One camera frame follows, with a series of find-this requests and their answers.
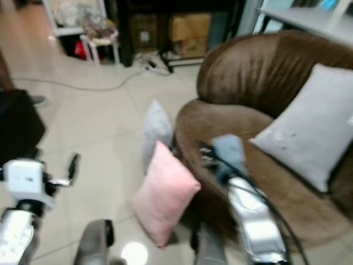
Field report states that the brown fabric sofa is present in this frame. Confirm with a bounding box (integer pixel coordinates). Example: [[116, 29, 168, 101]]
[[174, 30, 353, 252]]

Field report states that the small grey pillow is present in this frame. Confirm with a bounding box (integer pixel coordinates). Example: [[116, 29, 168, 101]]
[[141, 99, 175, 176]]

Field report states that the pink pillow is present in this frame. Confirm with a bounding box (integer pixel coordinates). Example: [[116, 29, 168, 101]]
[[132, 140, 202, 248]]

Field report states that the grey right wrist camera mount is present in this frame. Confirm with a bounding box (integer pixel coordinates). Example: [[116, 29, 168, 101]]
[[211, 134, 247, 175]]

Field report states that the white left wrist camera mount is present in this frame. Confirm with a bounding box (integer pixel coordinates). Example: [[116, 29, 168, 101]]
[[3, 158, 54, 209]]

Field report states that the black stand leg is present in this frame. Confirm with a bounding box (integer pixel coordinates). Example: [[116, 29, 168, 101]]
[[158, 51, 175, 75]]

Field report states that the white shelf unit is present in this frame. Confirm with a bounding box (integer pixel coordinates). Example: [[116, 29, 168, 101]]
[[41, 0, 106, 38]]

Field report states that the grey floor cable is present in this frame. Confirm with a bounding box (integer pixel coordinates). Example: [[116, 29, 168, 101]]
[[11, 67, 145, 92]]

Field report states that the grey robot leg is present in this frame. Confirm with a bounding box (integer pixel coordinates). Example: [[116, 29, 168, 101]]
[[191, 223, 228, 265], [74, 219, 116, 265]]

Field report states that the white power strip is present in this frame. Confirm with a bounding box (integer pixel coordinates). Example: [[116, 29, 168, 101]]
[[135, 54, 158, 70]]

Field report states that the small dark cardboard box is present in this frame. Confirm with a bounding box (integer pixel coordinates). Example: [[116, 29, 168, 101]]
[[129, 15, 159, 54]]

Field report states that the black cabinet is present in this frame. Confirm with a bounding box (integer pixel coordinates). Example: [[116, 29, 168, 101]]
[[117, 0, 246, 68]]

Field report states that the white table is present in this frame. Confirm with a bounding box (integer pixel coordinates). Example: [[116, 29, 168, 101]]
[[258, 4, 353, 49]]

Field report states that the large grey pillow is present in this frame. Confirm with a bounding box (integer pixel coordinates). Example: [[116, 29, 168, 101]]
[[249, 63, 353, 193]]

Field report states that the large cardboard box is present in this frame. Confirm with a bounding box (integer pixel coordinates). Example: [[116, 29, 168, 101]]
[[168, 13, 212, 59]]

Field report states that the grey right robot leg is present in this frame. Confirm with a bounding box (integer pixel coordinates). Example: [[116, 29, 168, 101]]
[[191, 223, 228, 265]]

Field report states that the white stool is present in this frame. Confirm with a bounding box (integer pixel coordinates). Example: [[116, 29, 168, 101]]
[[79, 33, 121, 67]]

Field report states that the grey slipper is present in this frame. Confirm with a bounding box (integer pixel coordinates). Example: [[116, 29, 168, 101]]
[[33, 95, 50, 108]]

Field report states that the clear plastic bag of clutter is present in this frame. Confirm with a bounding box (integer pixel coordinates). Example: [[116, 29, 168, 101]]
[[83, 14, 120, 40]]

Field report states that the red object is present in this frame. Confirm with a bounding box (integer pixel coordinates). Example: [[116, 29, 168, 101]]
[[74, 41, 89, 59]]

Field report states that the grey left robot leg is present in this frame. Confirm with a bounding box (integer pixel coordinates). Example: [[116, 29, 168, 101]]
[[74, 219, 116, 265]]

